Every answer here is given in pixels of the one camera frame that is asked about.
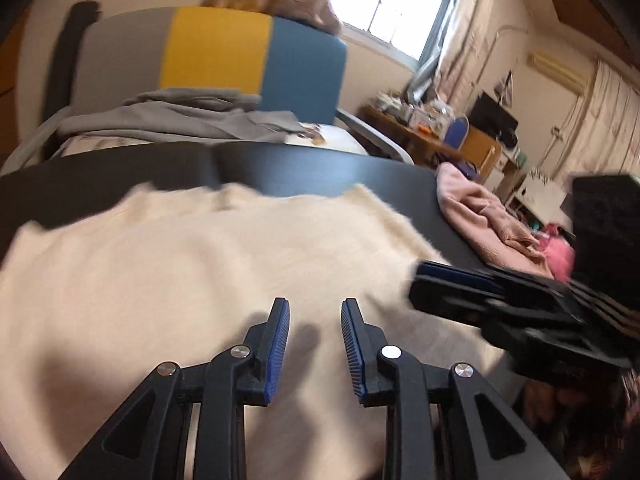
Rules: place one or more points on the white pipe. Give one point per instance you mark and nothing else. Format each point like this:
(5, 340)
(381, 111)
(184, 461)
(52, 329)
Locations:
(492, 45)

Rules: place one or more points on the wooden desk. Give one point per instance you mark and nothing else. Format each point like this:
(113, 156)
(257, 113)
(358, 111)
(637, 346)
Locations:
(480, 152)

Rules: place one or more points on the pink fluffy item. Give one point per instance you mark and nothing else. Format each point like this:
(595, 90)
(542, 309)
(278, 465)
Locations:
(557, 255)

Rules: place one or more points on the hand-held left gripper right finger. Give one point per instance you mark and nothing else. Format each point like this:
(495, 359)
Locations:
(352, 355)

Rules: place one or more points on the white shelf unit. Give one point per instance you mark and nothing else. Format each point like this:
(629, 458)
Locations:
(542, 195)

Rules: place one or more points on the dark cloth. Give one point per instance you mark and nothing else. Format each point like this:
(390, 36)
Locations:
(590, 430)

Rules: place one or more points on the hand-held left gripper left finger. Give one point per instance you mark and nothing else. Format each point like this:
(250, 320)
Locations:
(277, 350)

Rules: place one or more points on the black monitor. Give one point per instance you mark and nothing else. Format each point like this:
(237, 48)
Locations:
(495, 112)

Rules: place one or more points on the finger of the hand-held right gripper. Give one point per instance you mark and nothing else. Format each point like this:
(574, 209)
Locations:
(450, 272)
(440, 297)

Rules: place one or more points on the grey yellow blue chair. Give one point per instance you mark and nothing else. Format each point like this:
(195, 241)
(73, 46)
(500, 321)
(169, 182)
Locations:
(300, 70)

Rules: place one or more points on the grey garment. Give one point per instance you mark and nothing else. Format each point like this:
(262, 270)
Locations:
(175, 120)

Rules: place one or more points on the pink knit sweater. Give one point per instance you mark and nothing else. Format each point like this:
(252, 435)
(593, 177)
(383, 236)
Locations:
(475, 215)

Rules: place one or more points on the small blue chair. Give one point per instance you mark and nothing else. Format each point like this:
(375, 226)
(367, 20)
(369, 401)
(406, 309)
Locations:
(456, 132)

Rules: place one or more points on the wall air conditioner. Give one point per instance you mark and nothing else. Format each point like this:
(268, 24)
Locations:
(557, 70)

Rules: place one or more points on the window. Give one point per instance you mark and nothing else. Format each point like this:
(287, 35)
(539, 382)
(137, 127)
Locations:
(390, 0)

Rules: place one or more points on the grey curtain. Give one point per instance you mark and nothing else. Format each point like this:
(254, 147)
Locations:
(425, 70)

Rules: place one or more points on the white knit sweater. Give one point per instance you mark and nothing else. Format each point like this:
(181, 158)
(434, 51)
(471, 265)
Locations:
(175, 270)

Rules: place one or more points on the small items on desk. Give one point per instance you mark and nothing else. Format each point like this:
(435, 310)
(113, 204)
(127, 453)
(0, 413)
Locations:
(415, 110)

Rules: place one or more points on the beige floral curtain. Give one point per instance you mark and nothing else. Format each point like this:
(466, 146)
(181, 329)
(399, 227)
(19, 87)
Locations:
(610, 120)
(465, 50)

